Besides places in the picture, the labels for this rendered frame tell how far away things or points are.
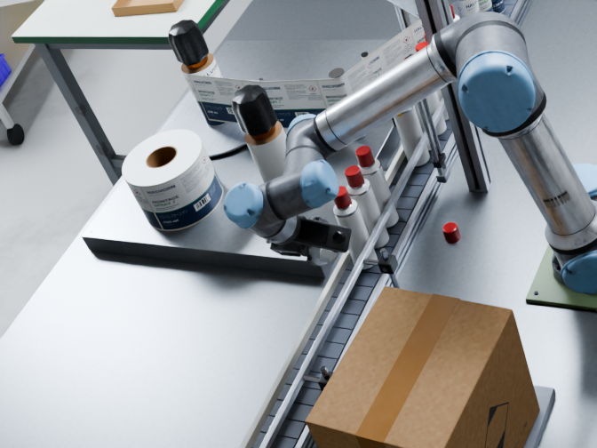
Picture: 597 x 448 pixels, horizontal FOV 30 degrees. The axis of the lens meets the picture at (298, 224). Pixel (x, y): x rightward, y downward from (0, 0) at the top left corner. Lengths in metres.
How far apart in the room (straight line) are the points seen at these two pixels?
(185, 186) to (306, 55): 0.65
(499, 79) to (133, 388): 1.09
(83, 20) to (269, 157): 1.54
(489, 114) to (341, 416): 0.53
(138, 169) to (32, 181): 2.15
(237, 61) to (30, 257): 1.54
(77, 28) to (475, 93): 2.29
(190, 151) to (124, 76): 2.55
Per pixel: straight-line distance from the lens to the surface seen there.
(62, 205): 4.53
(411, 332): 1.85
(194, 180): 2.58
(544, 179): 1.89
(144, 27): 3.67
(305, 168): 1.92
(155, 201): 2.59
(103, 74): 5.22
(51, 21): 3.97
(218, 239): 2.56
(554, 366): 2.13
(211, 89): 2.78
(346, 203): 2.22
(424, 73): 1.92
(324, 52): 3.03
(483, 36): 1.81
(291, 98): 2.65
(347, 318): 2.25
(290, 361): 2.17
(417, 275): 2.36
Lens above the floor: 2.46
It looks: 39 degrees down
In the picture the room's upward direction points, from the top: 23 degrees counter-clockwise
